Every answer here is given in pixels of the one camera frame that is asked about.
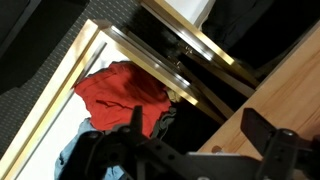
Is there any light blue garment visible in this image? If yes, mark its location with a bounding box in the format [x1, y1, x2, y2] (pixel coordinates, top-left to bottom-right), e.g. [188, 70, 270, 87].
[54, 117, 128, 180]

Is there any red garment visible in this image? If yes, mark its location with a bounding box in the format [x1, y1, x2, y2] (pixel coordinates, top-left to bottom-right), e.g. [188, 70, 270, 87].
[72, 61, 173, 138]

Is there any wood drawer holding colourful clothes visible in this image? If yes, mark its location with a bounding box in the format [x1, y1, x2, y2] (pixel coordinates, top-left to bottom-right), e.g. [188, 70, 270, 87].
[0, 18, 235, 180]

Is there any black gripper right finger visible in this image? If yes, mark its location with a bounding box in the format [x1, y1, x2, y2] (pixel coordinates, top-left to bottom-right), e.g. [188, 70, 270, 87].
[240, 108, 320, 180]

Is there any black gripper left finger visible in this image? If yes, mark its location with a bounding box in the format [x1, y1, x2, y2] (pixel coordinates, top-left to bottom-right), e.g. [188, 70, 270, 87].
[59, 105, 188, 180]

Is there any dark green garment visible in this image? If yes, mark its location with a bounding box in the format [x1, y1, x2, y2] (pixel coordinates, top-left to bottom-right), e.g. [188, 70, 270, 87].
[150, 105, 178, 140]

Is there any wood drawer holding black garment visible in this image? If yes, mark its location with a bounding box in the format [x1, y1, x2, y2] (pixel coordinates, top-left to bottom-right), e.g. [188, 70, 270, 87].
[139, 0, 262, 98]

